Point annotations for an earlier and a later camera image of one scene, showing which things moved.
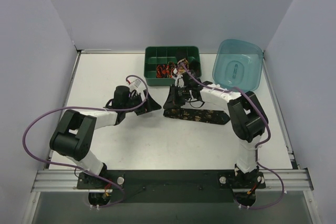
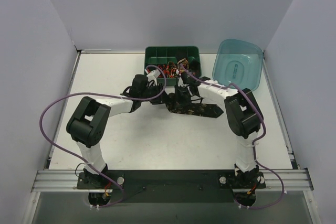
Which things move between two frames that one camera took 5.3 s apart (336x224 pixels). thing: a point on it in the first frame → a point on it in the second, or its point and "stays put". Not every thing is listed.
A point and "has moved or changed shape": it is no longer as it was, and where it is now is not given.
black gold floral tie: x=205 y=116 has moved or changed shape
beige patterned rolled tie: x=180 y=69 stays put
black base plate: x=170 y=186 stays put
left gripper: x=144 y=102 → x=158 y=93
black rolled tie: x=195 y=68 stays put
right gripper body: x=177 y=93 stays put
